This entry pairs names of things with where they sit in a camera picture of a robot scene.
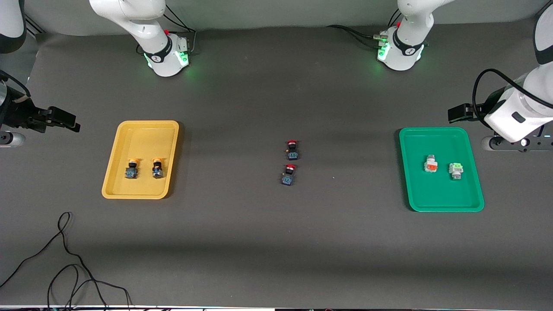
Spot green plastic tray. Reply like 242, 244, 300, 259
398, 127, 485, 213

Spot yellow plastic tray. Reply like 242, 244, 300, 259
102, 120, 180, 200

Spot dark grey table mat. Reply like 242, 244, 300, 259
0, 19, 553, 308

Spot black left arm base cables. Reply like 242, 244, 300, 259
326, 9, 404, 50

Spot black arm base cables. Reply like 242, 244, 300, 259
136, 2, 197, 54
326, 9, 404, 50

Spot grey aluminium frame rail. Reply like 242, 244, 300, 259
24, 15, 44, 36

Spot thin black loose cable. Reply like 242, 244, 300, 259
0, 211, 132, 309

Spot black left arm wrist cable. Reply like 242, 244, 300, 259
472, 68, 553, 126

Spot black arm wrist cable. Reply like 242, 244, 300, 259
0, 69, 31, 98
472, 68, 553, 126

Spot black right arm wrist cable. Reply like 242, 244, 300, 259
0, 69, 31, 98

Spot black right arm base cables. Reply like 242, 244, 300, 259
136, 2, 197, 54

